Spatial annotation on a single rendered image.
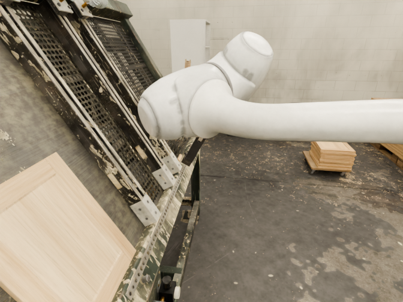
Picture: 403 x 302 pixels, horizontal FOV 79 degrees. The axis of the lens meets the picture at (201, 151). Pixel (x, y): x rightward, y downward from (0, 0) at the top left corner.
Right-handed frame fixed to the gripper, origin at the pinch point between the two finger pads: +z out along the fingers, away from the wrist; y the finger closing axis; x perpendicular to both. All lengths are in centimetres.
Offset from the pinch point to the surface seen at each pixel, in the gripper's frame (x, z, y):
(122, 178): -19.8, 35.4, 9.3
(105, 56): -66, 37, -47
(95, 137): -36.2, 25.3, 3.2
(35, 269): -21, 14, 49
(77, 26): -84, 31, -50
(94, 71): -60, 31, -30
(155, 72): -57, 87, -103
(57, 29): -82, 23, -34
